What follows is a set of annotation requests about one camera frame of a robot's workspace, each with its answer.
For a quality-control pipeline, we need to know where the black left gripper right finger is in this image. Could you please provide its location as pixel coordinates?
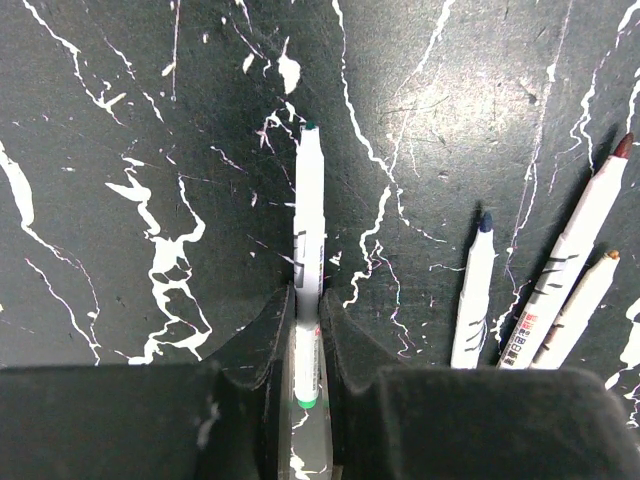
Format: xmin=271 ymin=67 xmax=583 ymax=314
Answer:
xmin=320 ymin=290 xmax=411 ymax=479

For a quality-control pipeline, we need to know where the white pen yellow end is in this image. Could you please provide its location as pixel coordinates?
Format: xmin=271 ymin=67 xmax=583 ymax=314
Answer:
xmin=530 ymin=250 xmax=620 ymax=370

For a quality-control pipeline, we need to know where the white pen green end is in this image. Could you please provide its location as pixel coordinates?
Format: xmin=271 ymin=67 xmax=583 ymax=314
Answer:
xmin=293 ymin=122 xmax=325 ymax=409

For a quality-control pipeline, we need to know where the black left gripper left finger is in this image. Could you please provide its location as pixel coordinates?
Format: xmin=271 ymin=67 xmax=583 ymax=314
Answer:
xmin=204 ymin=286 xmax=295 ymax=479

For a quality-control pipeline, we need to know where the white pen red end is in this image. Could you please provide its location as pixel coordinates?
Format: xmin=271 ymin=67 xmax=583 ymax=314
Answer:
xmin=497 ymin=133 xmax=634 ymax=370

